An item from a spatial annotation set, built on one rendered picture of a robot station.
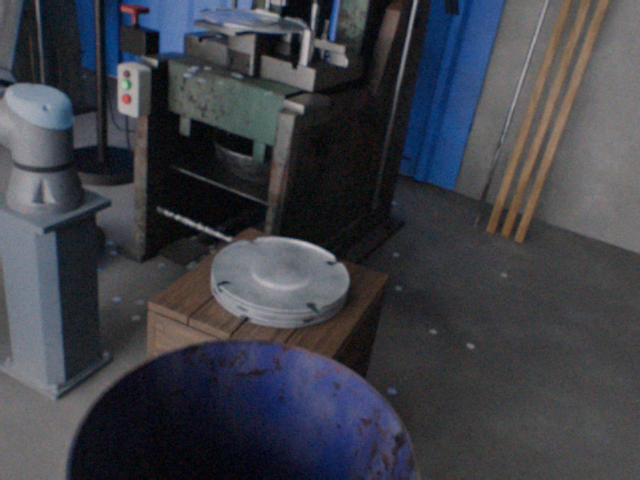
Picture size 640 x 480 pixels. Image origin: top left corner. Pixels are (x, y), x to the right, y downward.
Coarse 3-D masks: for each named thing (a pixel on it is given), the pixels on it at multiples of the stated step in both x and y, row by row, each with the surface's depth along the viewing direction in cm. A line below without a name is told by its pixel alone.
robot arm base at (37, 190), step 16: (16, 176) 121; (32, 176) 120; (48, 176) 121; (64, 176) 123; (16, 192) 121; (32, 192) 121; (48, 192) 122; (64, 192) 123; (80, 192) 127; (16, 208) 122; (32, 208) 121; (48, 208) 122; (64, 208) 124
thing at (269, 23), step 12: (204, 12) 166; (216, 12) 168; (228, 12) 172; (240, 12) 175; (252, 12) 177; (264, 12) 178; (228, 24) 153; (240, 24) 158; (252, 24) 160; (264, 24) 161; (276, 24) 165; (288, 24) 169; (300, 24) 171
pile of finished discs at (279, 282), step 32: (224, 256) 131; (256, 256) 133; (288, 256) 135; (320, 256) 137; (224, 288) 119; (256, 288) 122; (288, 288) 123; (320, 288) 125; (256, 320) 118; (288, 320) 118; (320, 320) 121
